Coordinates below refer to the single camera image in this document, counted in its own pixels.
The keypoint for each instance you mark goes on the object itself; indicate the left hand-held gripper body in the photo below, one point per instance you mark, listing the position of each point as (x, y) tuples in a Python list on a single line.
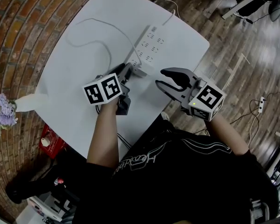
[(102, 90)]

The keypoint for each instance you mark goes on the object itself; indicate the white printed box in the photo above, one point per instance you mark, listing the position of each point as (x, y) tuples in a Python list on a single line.
[(46, 209)]

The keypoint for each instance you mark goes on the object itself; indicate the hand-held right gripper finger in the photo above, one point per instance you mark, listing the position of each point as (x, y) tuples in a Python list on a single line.
[(169, 90), (177, 76)]

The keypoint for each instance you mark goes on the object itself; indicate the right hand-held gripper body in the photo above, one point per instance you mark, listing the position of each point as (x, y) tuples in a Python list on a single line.
[(206, 99)]

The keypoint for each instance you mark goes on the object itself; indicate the white desk frame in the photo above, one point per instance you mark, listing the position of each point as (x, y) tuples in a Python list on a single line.
[(241, 1)]

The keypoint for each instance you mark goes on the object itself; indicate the white vase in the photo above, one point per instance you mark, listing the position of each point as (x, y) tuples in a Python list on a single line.
[(32, 102)]

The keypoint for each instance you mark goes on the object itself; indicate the person's black printed t-shirt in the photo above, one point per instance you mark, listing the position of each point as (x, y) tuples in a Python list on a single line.
[(177, 183)]

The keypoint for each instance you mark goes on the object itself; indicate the person's right forearm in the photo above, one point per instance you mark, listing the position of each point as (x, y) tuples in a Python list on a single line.
[(226, 136)]

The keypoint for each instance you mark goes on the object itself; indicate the small white floor power strip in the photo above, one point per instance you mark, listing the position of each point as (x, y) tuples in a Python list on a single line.
[(261, 104)]

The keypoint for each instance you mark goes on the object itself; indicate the person's left forearm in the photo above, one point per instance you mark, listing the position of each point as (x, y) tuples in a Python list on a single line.
[(104, 134)]

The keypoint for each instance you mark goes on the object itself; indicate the person's shoe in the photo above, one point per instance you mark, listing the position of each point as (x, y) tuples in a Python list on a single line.
[(165, 116)]

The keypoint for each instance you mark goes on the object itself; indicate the purple artificial flowers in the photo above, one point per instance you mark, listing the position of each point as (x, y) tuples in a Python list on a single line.
[(3, 113)]

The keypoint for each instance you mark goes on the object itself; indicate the white charger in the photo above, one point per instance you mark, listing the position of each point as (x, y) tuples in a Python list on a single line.
[(145, 69)]

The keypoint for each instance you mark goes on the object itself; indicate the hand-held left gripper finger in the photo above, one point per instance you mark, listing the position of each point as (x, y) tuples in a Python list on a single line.
[(117, 68), (129, 70)]

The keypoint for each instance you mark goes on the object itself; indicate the black bag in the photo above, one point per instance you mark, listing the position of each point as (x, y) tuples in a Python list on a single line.
[(37, 181)]

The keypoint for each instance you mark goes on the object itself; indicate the red box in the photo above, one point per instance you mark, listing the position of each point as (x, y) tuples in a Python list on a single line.
[(52, 142)]

